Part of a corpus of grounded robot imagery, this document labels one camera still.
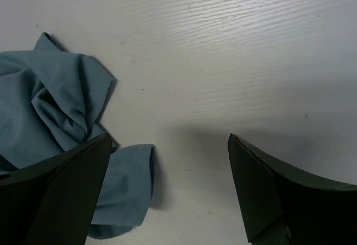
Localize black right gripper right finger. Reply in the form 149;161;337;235
228;134;356;244

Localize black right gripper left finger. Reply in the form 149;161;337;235
1;133;112;244

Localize teal blue t shirt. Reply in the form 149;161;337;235
1;33;154;239

